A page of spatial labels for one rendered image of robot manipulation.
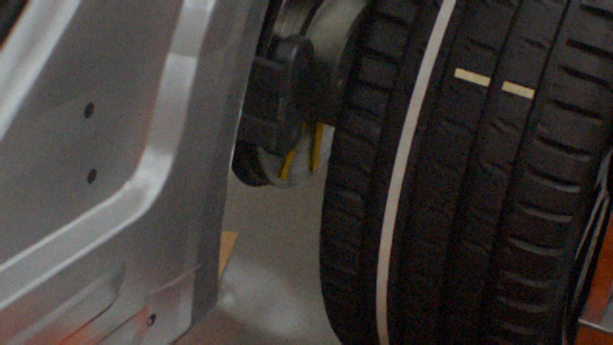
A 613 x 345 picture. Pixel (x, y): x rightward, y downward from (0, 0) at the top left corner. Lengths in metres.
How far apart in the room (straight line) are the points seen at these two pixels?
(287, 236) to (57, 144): 1.96
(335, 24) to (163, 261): 0.46
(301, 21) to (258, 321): 1.22
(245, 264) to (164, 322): 1.64
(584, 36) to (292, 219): 1.85
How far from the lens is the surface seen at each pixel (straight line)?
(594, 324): 1.21
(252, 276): 2.66
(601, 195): 1.38
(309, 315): 2.56
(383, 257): 1.19
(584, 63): 1.10
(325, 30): 1.40
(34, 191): 0.88
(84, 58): 0.88
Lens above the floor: 1.37
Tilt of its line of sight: 26 degrees down
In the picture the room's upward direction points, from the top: 9 degrees clockwise
